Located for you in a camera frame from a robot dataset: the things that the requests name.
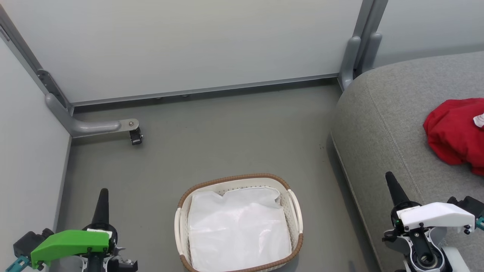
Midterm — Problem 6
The grey fabric sofa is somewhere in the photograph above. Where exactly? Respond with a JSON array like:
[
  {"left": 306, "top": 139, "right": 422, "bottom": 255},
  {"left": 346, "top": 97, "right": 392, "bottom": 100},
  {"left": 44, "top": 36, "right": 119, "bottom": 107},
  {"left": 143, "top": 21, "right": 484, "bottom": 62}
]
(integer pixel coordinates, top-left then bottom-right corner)
[{"left": 331, "top": 51, "right": 484, "bottom": 272}]

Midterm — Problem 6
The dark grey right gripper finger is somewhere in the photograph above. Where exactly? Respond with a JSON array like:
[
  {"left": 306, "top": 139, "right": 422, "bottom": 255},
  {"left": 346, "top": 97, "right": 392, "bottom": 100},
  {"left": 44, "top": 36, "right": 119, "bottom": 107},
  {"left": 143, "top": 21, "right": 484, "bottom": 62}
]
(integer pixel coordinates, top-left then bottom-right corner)
[{"left": 385, "top": 172, "right": 411, "bottom": 207}]

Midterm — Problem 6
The grey partition corner post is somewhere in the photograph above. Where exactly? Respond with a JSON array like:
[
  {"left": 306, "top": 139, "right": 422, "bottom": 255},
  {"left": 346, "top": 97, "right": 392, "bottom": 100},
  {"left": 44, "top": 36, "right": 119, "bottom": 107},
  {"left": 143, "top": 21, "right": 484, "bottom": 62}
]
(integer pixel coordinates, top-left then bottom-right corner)
[{"left": 338, "top": 0, "right": 389, "bottom": 91}]

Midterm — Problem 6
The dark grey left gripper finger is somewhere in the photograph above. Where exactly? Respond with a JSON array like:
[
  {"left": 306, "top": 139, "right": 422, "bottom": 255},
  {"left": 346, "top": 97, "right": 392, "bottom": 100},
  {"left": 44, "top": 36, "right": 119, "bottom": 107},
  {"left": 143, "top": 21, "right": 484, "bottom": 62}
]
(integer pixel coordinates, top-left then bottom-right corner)
[{"left": 92, "top": 188, "right": 110, "bottom": 228}]

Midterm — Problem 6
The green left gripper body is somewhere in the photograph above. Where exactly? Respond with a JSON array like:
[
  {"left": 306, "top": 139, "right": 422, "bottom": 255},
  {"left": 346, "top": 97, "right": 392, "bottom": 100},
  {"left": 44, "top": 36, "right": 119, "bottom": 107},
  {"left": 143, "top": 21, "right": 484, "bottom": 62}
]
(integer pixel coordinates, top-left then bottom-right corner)
[{"left": 30, "top": 223, "right": 127, "bottom": 269}]

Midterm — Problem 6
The grey partition bottom rail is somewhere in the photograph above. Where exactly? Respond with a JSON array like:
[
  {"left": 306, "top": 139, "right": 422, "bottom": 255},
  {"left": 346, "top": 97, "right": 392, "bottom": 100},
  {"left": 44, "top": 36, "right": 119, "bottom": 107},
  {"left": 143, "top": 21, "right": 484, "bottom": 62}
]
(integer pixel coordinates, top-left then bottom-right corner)
[{"left": 71, "top": 73, "right": 340, "bottom": 107}]

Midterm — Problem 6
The red garment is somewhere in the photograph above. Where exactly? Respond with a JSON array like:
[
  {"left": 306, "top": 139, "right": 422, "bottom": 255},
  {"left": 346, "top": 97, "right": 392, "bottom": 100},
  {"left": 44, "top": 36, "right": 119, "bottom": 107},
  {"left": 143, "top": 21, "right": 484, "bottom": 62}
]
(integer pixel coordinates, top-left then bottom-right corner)
[{"left": 423, "top": 98, "right": 484, "bottom": 176}]

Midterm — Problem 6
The cream laundry basket brown rim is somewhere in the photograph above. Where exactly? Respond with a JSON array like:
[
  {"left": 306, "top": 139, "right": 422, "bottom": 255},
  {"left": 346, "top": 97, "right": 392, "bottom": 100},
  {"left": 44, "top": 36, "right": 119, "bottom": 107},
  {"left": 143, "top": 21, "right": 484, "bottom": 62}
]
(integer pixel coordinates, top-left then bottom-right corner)
[{"left": 174, "top": 173, "right": 304, "bottom": 272}]

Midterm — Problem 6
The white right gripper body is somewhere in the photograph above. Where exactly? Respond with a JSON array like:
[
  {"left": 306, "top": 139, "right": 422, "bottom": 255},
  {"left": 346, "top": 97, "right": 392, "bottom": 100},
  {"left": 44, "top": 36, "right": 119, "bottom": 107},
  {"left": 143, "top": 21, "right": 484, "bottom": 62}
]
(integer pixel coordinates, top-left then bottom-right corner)
[{"left": 382, "top": 201, "right": 476, "bottom": 242}]

